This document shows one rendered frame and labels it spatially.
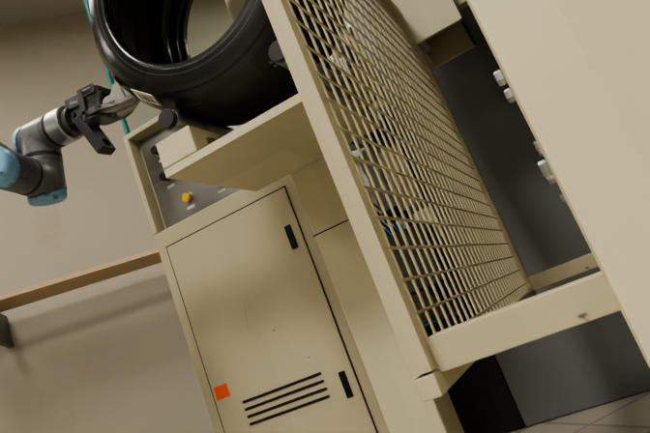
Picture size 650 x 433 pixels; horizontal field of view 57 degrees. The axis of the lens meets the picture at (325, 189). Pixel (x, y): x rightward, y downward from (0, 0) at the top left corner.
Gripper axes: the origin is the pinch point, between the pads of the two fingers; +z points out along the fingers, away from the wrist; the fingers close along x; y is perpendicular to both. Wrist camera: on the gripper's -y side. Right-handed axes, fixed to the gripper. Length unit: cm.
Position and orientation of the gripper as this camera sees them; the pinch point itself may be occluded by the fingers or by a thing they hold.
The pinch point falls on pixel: (135, 101)
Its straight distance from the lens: 146.6
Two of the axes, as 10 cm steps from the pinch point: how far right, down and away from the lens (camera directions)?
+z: 8.8, -3.0, -3.7
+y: -2.4, -9.5, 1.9
